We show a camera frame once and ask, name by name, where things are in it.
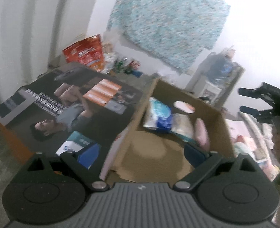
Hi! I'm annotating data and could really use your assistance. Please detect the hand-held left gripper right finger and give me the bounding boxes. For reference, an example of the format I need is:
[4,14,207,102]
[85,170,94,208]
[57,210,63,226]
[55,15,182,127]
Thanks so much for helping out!
[172,142,260,192]

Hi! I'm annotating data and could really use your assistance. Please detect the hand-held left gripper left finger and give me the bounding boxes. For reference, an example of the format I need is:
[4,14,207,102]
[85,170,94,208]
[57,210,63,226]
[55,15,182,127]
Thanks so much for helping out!
[26,144,110,192]

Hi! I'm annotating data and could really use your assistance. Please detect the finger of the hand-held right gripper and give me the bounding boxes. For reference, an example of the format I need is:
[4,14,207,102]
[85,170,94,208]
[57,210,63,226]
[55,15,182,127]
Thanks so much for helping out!
[238,88,262,99]
[239,105,274,124]

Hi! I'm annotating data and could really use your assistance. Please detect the clear zip bag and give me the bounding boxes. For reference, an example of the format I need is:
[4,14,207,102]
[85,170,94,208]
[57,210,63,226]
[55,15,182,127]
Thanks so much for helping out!
[171,113,198,143]

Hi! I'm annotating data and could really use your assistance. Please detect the brown cardboard box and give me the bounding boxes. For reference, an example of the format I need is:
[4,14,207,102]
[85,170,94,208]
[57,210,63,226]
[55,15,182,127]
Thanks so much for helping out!
[99,77,237,186]

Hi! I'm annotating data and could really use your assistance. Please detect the blue wet wipes packet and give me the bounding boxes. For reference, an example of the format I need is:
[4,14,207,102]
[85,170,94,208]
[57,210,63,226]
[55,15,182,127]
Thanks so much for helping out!
[143,97,173,131]

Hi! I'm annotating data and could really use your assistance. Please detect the blue water jug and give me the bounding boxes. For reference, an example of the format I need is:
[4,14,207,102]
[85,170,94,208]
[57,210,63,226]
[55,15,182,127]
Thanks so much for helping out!
[206,50,236,89]

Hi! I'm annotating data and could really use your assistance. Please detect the white water dispenser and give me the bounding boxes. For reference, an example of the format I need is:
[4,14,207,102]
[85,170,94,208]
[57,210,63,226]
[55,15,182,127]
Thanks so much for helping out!
[194,80,224,103]

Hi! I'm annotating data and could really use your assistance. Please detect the dark printed appliance box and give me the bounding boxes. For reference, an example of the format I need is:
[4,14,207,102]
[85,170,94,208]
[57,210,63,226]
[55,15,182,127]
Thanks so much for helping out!
[0,62,145,163]

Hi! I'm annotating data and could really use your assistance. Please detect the heap of small packets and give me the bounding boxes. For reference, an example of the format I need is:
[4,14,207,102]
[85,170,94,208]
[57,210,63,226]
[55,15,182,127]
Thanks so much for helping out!
[102,42,143,77]

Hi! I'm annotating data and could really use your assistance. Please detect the red snack bag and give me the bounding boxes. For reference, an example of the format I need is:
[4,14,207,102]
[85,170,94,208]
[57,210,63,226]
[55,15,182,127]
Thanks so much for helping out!
[62,34,106,72]

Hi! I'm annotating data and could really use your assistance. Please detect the floral wall cloth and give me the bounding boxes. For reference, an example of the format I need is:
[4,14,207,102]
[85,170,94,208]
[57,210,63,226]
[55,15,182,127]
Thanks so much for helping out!
[107,0,231,74]

